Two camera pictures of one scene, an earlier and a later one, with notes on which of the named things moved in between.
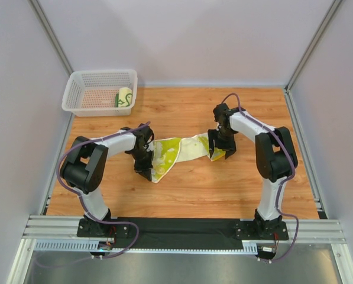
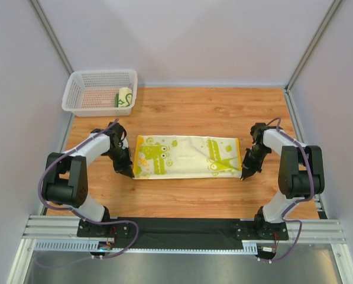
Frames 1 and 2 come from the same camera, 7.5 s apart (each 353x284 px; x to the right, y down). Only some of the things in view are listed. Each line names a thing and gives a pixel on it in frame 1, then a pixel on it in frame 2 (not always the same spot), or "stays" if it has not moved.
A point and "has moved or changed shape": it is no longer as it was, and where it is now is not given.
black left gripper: [142, 161] -> [123, 165]
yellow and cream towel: [167, 151] has moved or changed shape
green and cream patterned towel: [124, 98] stays
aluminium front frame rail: [50, 227] stays
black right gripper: [221, 141] -> [251, 164]
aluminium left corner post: [45, 23] stays
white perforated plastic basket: [91, 93] stays
